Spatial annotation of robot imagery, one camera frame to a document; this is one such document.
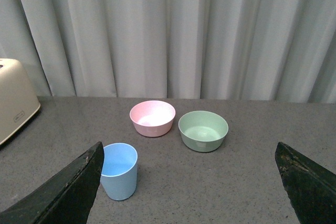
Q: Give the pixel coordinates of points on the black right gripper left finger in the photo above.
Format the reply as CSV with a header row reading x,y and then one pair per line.
x,y
67,197

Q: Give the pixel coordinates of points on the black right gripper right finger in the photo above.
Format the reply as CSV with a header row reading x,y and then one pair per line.
x,y
309,186

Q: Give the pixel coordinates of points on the light blue plastic cup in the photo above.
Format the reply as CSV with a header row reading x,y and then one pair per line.
x,y
119,171

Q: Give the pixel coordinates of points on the cream white toaster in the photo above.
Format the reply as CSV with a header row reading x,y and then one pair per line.
x,y
18,99

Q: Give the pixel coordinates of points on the pink plastic bowl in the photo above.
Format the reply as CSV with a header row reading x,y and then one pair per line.
x,y
152,118

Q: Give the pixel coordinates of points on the green plastic bowl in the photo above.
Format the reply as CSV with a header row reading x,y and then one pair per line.
x,y
202,131

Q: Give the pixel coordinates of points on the grey pleated curtain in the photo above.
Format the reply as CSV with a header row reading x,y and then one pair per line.
x,y
204,49

